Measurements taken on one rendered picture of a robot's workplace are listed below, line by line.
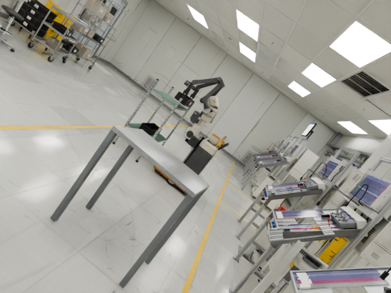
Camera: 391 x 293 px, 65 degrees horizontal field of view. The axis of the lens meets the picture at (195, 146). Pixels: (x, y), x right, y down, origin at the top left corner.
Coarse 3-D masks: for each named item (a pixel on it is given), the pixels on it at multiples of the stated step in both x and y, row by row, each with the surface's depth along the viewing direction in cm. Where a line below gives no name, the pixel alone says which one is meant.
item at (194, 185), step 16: (112, 128) 202; (128, 128) 219; (144, 144) 211; (160, 144) 240; (96, 160) 205; (160, 160) 201; (176, 160) 229; (80, 176) 208; (112, 176) 248; (176, 176) 194; (192, 176) 219; (96, 192) 251; (192, 192) 189; (64, 208) 213; (176, 224) 234; (160, 240) 195; (144, 256) 197; (128, 272) 200
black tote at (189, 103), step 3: (177, 93) 429; (180, 93) 428; (177, 96) 429; (180, 96) 428; (186, 96) 484; (177, 99) 429; (183, 99) 428; (186, 99) 427; (189, 99) 435; (180, 102) 429; (183, 102) 428; (186, 102) 432; (189, 102) 449; (192, 102) 467; (186, 105) 446; (189, 105) 464; (192, 105) 484
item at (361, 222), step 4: (340, 208) 317; (344, 208) 310; (348, 208) 309; (348, 212) 296; (352, 212) 294; (352, 216) 283; (356, 216) 281; (360, 216) 280; (356, 220) 271; (360, 220) 270; (364, 220) 269; (360, 224) 269; (364, 224) 268; (360, 228) 269
